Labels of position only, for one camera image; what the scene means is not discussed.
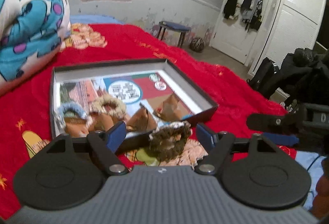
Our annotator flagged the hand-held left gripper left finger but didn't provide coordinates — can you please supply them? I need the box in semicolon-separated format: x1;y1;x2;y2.
38;121;129;175

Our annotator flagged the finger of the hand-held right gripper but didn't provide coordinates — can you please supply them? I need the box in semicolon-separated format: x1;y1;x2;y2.
246;112;300;135
262;133;300;148

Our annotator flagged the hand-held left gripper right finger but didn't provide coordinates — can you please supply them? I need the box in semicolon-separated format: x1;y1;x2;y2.
195;123;286;175

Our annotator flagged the black shallow cardboard box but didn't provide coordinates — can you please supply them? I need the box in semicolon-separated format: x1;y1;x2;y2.
50;58;219;155

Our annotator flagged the beige crochet scrunchie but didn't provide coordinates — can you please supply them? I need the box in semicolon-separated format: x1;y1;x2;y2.
89;97;127;127

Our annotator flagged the brown crochet scrunchie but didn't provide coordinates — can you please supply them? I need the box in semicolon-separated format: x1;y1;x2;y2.
149;121;192;163

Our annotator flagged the blue and white scrunchie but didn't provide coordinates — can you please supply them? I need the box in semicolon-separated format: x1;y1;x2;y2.
56;102;90;137

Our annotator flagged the black clothes pile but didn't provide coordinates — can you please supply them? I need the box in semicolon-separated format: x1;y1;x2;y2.
267;48;329;109

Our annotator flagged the black backpack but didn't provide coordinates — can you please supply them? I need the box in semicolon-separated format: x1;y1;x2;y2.
248;57;279;93

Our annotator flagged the picture cover book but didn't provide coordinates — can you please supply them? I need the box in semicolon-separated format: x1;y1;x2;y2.
59;72;196;137

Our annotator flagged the red blanket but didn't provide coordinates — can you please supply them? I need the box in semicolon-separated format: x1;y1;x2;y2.
0;23;299;214

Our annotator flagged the striped ball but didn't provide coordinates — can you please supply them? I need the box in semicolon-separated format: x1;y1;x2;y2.
190;37;205;53

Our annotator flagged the white door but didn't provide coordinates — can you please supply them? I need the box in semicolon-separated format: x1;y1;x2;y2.
209;0;280;65

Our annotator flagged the round blue-topped stool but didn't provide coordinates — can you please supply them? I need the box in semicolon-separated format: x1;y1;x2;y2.
157;21;192;47

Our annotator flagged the light blue bedsheet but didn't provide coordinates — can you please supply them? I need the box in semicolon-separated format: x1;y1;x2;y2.
69;14;124;25

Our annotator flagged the white wardrobe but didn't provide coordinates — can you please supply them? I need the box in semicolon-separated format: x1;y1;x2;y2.
247;0;326;80

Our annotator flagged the cartoon monster print quilt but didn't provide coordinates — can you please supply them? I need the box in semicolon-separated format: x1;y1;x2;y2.
0;0;71;91

